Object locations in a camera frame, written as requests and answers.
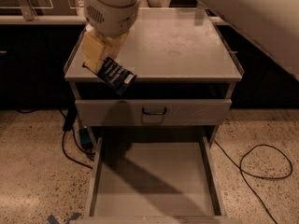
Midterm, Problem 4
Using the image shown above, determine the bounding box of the black floor cable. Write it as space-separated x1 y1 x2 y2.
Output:
59 108 97 170
214 139 294 224

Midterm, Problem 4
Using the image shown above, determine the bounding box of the closed grey upper drawer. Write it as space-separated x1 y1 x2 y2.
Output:
76 99 232 126

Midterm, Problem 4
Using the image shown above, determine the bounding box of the open grey lower drawer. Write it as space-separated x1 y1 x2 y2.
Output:
72 138 242 224

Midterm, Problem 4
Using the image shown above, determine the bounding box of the black floor cable right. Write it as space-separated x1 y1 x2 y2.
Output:
214 139 294 224

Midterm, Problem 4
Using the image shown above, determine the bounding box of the dark blue snack bar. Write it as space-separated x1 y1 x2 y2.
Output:
96 57 136 96

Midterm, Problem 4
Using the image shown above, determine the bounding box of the blue power adapter box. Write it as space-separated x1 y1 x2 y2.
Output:
79 128 93 148

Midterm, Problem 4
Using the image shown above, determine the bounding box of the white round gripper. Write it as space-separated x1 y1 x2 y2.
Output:
83 0 141 74

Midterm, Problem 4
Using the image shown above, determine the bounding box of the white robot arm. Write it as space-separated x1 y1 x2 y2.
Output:
84 0 299 79

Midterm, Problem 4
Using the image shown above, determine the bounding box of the black floor cable left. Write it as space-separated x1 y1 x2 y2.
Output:
59 108 97 170

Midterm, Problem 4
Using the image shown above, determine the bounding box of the grey drawer cabinet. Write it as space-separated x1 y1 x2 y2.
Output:
65 8 244 140

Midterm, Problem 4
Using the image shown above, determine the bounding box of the black drawer handle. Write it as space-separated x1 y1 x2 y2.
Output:
142 107 167 116

